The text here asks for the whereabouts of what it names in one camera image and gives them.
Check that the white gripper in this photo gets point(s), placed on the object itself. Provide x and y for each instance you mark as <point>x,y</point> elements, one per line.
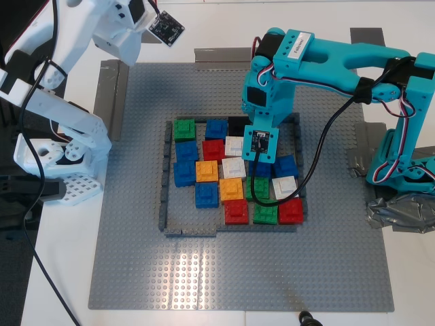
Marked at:
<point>117,47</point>

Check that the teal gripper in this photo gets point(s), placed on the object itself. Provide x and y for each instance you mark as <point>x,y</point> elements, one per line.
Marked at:
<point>245,108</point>

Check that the blue lego cube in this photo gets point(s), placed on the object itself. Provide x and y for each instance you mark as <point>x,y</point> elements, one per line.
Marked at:
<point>185,174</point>
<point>206,195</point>
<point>264,169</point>
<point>216,129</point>
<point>186,151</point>
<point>285,166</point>

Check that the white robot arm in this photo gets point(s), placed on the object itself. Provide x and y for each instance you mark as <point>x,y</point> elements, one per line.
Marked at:
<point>78,122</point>

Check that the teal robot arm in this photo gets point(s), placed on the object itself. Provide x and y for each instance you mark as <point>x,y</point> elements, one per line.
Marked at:
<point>340,64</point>

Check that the black lego cube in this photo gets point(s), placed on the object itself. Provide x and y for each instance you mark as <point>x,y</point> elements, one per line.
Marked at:
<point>236,127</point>

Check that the white lego cube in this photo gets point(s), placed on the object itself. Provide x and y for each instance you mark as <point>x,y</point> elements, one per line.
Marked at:
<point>234,168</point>
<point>232,146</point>
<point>282,186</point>

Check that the red lego cube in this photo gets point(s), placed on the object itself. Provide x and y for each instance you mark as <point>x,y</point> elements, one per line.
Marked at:
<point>290,212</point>
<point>213,150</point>
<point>236,212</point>

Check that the green lego cube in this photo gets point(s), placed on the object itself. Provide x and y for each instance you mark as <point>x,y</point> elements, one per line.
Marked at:
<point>261,188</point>
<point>265,215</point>
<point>185,130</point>

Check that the orange lego cube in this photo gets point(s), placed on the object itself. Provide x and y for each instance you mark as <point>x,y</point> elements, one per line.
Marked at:
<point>207,173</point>
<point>230,190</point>

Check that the long grey tape strip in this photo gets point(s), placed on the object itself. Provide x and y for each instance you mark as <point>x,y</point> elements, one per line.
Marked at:
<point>113,102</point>
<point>221,57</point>

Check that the flat grey tape strip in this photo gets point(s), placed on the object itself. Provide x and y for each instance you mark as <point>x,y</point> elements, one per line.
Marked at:
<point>370,132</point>

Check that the crumpled grey tape strip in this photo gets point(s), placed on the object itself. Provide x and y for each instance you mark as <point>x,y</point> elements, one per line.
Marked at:
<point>358,163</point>

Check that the dark grey lego brick row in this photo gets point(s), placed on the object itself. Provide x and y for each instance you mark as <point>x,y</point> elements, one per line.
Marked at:
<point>190,232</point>

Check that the silver crumpled tape wad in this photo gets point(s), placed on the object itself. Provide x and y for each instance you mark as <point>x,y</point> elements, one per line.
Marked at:
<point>397,214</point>

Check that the black table clamp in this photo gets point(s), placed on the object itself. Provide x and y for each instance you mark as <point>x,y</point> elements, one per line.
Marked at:
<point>30,188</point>

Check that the grey studded lego baseplate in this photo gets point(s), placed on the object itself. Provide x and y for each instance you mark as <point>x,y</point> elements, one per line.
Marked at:
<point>238,271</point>

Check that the black stand knob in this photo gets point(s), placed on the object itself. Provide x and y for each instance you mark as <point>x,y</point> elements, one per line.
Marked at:
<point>307,319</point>

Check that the black camera circuit board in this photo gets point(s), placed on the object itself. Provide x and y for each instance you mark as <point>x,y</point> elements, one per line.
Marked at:
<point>168,29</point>

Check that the teal framed camera module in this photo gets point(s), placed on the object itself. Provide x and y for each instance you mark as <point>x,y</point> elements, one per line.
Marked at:
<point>272,154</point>

